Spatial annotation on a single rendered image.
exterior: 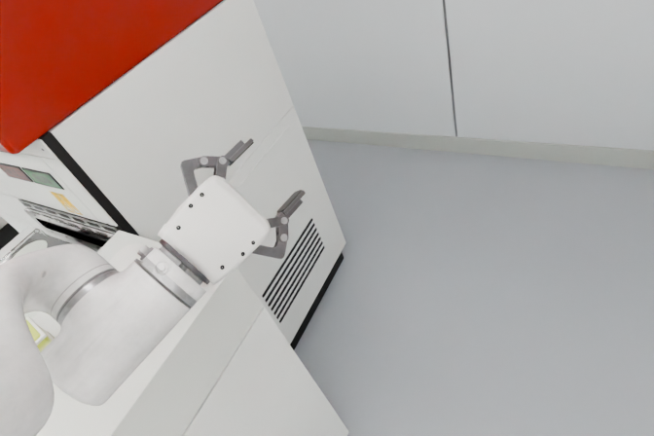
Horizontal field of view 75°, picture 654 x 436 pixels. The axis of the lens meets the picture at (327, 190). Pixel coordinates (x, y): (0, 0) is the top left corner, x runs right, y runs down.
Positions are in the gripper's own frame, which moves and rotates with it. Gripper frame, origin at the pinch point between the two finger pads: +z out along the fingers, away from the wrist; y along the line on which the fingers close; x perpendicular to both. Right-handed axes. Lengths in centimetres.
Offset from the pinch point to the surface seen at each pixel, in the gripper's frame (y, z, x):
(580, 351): 118, 47, -51
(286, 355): 35, -15, -44
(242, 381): 27, -24, -36
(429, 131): 56, 119, -132
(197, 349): 13.9, -23.9, -25.5
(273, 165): 6, 27, -81
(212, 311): 11.6, -17.7, -25.8
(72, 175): -24, -16, -44
